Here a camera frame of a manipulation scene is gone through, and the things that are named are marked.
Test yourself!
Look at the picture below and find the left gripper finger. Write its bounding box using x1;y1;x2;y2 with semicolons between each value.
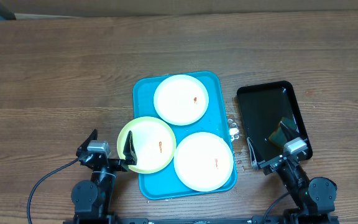
77;129;98;152
123;131;137;165

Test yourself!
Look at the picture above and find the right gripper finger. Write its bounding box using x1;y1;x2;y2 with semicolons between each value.
246;137;259;170
279;121;301;144

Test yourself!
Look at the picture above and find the yellow-green plate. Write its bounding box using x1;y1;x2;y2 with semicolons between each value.
117;116;177;174

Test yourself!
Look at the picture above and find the white plate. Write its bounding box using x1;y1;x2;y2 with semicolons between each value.
154;75;209;126
173;132;234;192

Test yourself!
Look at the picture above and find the green yellow sponge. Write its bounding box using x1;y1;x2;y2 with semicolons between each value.
268;117;293;149

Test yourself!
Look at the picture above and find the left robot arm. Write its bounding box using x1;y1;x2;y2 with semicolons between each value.
71;129;137;224

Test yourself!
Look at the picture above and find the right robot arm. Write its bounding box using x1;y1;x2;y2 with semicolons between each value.
248;118;339;224

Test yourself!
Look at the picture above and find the black water tray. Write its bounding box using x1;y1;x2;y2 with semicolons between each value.
237;81;313;163

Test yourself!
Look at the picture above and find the teal plastic tray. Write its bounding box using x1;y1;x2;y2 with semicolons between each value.
132;71;232;200

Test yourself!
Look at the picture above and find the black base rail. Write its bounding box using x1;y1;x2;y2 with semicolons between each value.
63;214;340;224

